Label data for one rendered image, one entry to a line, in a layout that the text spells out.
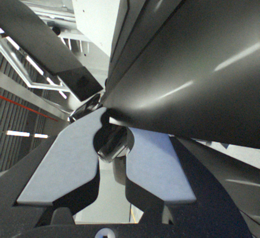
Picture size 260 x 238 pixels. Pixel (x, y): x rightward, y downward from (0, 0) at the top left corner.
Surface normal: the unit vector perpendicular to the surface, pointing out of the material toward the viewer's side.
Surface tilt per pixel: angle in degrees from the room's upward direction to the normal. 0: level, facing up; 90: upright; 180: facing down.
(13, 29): 135
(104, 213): 90
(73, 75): 126
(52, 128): 90
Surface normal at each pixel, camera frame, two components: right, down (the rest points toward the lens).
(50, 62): 0.76, -0.56
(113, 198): 0.12, -0.21
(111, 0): -0.68, 0.62
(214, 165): -0.58, -0.08
